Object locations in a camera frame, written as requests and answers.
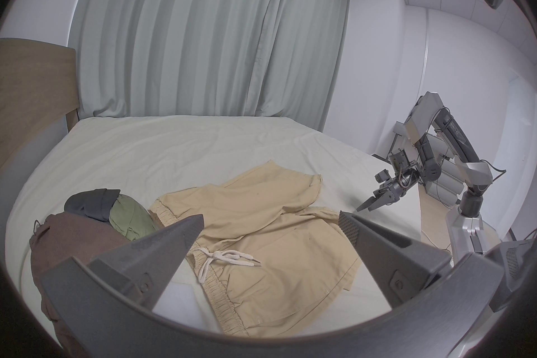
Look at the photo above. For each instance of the bed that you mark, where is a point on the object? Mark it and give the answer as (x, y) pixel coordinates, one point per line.
(209, 150)

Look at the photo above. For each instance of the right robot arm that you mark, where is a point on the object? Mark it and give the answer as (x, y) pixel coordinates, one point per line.
(426, 117)

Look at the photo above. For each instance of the black garment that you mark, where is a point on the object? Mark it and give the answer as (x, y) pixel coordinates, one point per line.
(92, 203)

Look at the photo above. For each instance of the green garment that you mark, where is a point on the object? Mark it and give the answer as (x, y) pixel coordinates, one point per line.
(132, 218)

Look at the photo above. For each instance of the brown garment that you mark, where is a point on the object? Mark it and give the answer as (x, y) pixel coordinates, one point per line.
(71, 234)

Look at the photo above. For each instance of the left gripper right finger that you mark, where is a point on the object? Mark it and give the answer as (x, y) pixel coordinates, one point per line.
(390, 260)

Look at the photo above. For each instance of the beige shorts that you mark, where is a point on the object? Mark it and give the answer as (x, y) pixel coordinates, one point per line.
(285, 247)

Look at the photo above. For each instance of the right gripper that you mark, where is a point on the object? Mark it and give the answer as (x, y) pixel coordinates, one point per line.
(393, 189)

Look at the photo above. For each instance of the white garment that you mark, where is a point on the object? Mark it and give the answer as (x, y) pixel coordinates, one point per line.
(184, 306)

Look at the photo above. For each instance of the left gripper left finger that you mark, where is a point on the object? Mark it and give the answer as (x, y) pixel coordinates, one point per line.
(155, 255)

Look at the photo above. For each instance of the pale grey-green curtain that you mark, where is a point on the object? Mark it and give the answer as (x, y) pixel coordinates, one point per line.
(310, 46)
(168, 20)

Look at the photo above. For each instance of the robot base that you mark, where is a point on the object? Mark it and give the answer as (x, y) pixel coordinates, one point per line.
(451, 188)

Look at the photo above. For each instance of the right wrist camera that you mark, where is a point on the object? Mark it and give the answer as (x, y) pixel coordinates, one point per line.
(381, 176)

